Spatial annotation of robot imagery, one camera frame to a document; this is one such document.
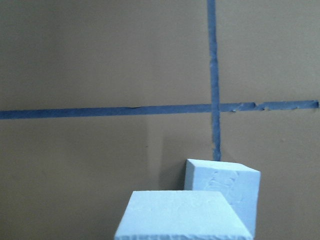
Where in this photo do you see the light blue block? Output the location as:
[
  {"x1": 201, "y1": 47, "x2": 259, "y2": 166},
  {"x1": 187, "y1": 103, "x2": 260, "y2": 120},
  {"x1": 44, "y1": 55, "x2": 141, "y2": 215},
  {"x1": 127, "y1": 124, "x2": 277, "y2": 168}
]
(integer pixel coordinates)
[
  {"x1": 184, "y1": 159, "x2": 261, "y2": 237},
  {"x1": 114, "y1": 190, "x2": 253, "y2": 240}
]

